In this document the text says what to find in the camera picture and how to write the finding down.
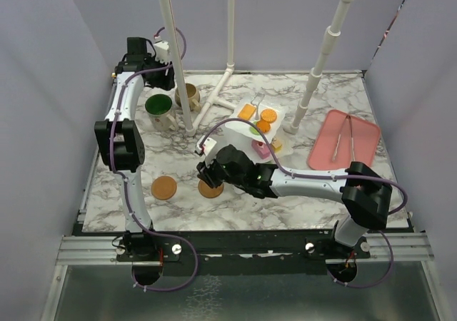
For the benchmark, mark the orange chip cookie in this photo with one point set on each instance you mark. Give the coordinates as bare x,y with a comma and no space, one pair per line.
263,126

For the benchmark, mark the green round biscuit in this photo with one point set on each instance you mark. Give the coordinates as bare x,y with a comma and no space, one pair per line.
254,131

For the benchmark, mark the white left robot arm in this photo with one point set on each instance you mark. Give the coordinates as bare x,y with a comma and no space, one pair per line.
118,137

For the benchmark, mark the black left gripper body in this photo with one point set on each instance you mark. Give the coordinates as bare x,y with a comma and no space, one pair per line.
158,79

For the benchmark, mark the three tier white stand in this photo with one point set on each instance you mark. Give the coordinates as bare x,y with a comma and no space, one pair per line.
256,128

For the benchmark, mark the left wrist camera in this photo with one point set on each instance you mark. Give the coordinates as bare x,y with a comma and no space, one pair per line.
161,50

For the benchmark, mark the pink serving tray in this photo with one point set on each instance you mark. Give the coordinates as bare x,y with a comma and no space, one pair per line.
342,139

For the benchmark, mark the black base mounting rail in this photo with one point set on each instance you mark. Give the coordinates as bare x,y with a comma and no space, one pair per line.
218,252

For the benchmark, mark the left white pvc pole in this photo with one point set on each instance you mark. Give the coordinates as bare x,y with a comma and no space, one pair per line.
170,27

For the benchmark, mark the wooden coaster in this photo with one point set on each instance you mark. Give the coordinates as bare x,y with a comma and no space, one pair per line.
164,187
208,192

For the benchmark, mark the yellow rectangular biscuit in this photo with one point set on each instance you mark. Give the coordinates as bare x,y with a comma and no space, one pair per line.
247,112

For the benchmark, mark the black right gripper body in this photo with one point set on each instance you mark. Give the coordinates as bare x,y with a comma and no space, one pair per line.
213,174

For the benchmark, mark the orange sandwich biscuit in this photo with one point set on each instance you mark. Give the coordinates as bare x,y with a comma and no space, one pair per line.
269,115

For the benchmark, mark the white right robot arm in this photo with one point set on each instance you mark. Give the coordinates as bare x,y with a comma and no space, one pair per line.
365,194

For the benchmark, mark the pink cake slice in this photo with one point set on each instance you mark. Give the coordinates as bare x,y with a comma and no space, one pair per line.
261,149

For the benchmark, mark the yellow sponge cake square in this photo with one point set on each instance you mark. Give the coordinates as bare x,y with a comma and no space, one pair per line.
277,145

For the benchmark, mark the green interior mug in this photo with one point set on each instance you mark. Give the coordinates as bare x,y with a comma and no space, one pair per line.
159,108

